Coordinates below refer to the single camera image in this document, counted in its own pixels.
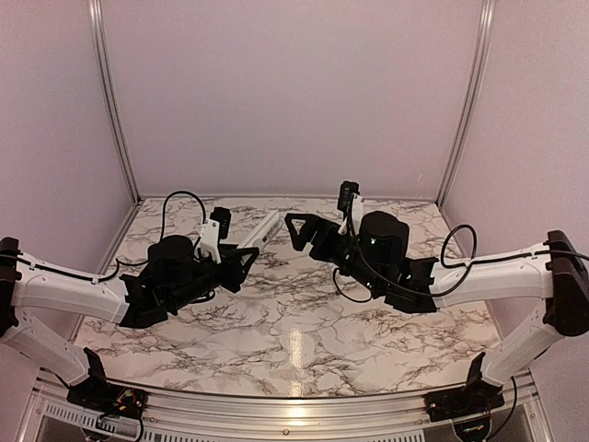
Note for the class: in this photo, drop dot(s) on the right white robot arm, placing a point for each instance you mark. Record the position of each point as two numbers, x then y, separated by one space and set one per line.
374 255

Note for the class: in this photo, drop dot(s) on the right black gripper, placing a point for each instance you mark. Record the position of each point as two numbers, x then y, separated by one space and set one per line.
325 228

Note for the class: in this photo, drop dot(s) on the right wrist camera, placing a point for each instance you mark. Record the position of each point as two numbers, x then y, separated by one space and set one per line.
351 204

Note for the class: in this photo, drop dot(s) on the front aluminium rail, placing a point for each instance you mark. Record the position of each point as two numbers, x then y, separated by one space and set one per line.
190 416

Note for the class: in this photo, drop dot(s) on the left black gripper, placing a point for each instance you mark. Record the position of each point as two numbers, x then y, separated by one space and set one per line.
232 259

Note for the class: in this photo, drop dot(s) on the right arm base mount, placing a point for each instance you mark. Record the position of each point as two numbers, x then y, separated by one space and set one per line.
478 397

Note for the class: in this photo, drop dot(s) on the left aluminium frame post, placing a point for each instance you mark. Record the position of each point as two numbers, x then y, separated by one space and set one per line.
95 10

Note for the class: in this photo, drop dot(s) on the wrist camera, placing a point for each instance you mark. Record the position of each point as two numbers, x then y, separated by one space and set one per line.
351 204
214 229

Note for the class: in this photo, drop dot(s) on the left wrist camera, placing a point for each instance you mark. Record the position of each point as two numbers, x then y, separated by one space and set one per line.
214 229

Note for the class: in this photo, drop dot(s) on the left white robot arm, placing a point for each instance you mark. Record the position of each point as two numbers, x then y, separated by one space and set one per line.
178 273

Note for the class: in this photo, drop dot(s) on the white remote control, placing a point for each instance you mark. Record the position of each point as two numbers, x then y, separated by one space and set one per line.
264 232

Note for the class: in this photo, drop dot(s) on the aluminium frame post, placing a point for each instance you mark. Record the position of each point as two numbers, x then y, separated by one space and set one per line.
474 87
95 10

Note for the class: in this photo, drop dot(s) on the right aluminium frame post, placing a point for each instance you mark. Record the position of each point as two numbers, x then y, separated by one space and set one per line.
474 87

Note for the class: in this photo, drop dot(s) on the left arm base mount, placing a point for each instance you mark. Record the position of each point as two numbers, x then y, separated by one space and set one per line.
109 399

